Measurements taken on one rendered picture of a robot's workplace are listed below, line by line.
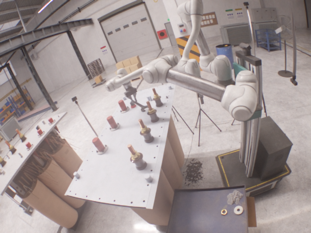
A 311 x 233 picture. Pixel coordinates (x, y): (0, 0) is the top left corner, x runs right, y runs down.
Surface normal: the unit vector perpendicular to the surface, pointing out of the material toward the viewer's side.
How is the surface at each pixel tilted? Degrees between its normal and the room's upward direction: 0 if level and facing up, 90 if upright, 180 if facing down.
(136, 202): 0
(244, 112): 96
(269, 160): 90
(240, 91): 19
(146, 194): 0
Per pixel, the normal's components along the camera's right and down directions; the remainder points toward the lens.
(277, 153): -0.02, 0.55
